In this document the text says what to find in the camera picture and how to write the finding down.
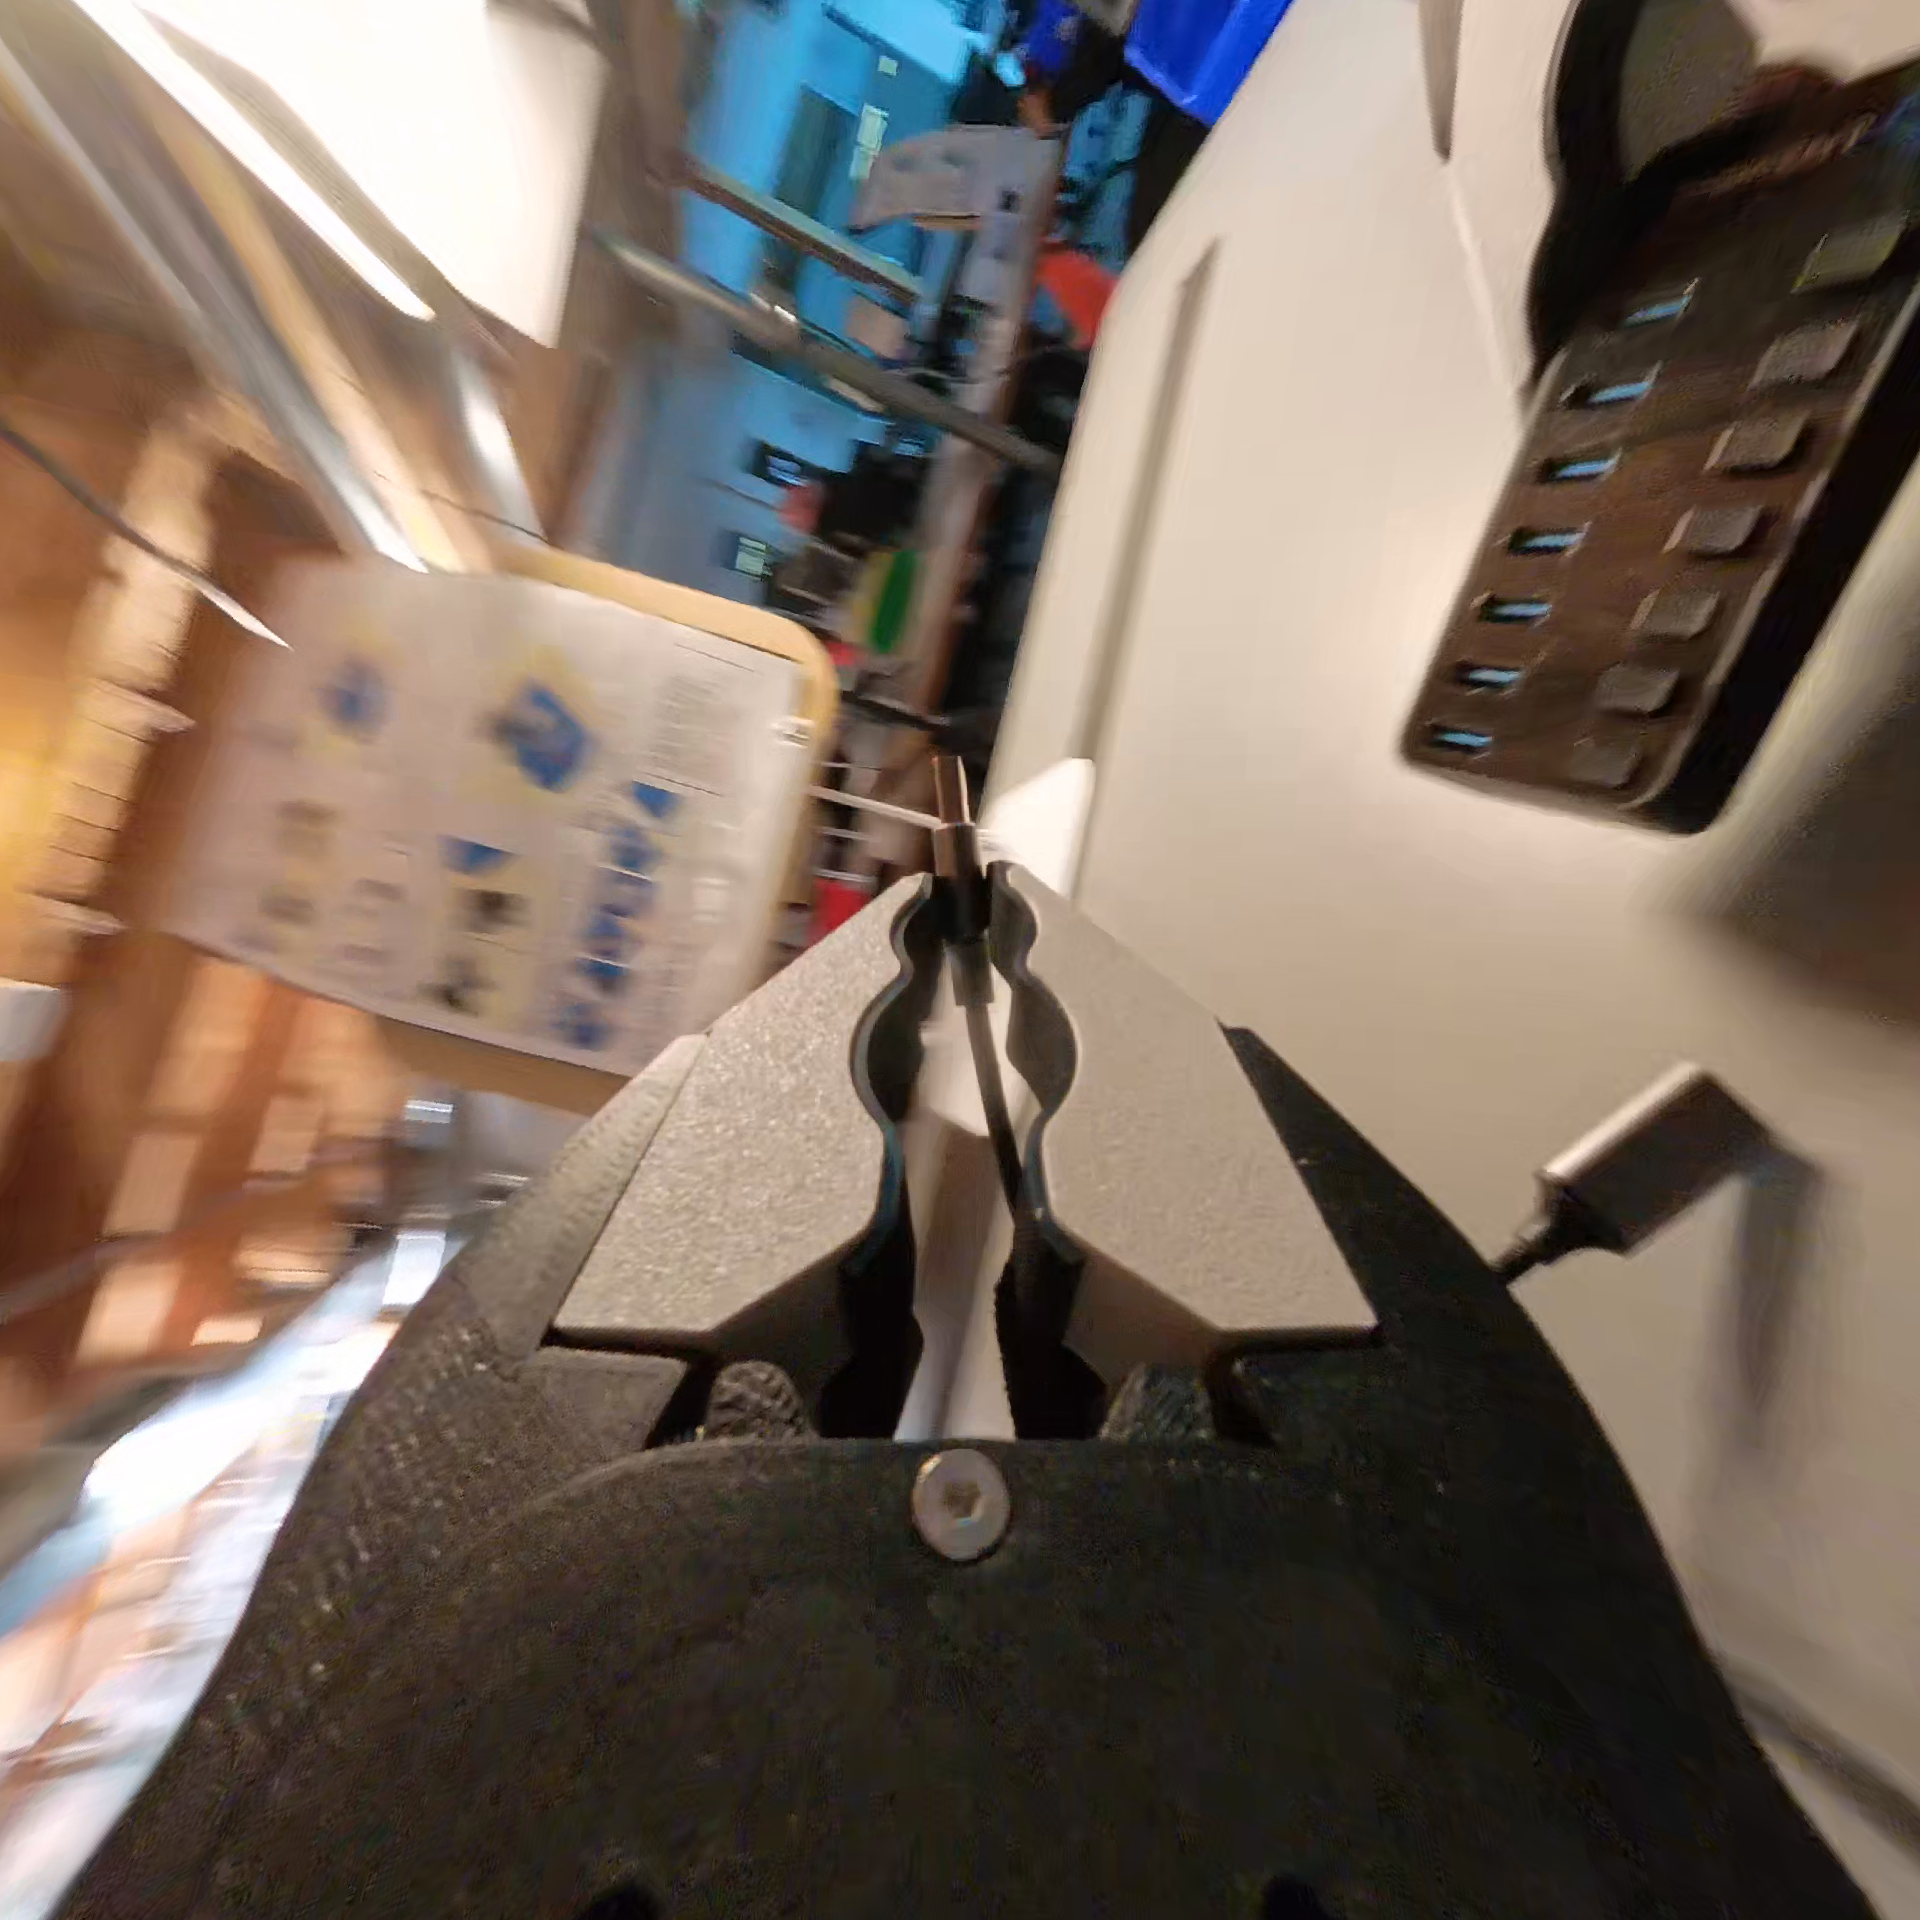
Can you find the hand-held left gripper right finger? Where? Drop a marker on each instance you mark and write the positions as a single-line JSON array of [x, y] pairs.
[[1183, 1185]]

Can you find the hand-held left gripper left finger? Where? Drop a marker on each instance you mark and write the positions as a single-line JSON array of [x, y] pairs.
[[734, 1169]]

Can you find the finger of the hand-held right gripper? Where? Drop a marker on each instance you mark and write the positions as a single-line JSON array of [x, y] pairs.
[[1506, 180]]

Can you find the black usb hub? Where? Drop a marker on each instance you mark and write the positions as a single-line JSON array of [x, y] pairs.
[[1663, 523]]

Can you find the blue storage bin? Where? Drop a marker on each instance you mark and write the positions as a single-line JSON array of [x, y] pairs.
[[1201, 45]]

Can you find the red plastic object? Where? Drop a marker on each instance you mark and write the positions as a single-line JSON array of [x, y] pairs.
[[1078, 296]]

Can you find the printed instruction sheet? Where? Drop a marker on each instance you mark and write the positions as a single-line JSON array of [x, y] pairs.
[[496, 780]]

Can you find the green container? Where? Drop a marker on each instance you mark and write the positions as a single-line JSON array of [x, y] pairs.
[[896, 600]]

